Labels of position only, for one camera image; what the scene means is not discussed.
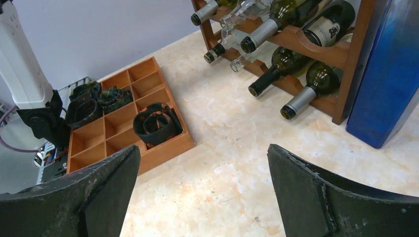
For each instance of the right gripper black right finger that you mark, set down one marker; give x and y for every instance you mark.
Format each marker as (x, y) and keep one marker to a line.
(315, 202)

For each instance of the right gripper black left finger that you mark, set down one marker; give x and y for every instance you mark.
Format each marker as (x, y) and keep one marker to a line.
(89, 202)

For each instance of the green wine bottle dark label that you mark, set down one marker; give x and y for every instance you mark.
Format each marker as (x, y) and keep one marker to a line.
(321, 80)

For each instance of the blue square glass bottle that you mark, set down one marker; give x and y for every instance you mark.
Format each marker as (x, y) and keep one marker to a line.
(389, 88)

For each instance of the clear square glass bottle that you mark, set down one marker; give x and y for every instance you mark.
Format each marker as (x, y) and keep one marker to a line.
(244, 59)

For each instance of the green wine bottle white label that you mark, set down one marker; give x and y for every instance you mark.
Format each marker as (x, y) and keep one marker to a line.
(304, 26)

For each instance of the clear liquor bottle black cap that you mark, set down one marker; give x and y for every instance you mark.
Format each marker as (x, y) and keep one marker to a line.
(219, 48)

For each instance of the tall green wine bottle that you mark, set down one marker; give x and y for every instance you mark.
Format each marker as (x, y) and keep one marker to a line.
(281, 14)

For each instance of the clear tall glass bottle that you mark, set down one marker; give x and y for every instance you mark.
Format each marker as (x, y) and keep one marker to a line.
(240, 13)

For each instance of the dark bottle brown label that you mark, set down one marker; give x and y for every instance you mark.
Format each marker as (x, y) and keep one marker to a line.
(210, 9)

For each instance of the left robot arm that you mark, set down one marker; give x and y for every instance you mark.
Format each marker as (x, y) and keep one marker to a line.
(38, 104)

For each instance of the wooden wine rack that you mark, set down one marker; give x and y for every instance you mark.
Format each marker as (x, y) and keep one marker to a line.
(347, 56)

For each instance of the wooden compartment tray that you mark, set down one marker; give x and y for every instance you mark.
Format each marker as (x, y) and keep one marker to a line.
(114, 131)

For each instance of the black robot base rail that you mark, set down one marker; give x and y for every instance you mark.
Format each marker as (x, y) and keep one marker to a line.
(52, 162)

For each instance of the black cable coil tray corner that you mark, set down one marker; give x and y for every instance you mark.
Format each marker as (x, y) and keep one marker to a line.
(83, 108)

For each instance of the black cable coil tray middle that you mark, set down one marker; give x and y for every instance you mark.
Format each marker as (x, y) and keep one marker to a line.
(113, 99)

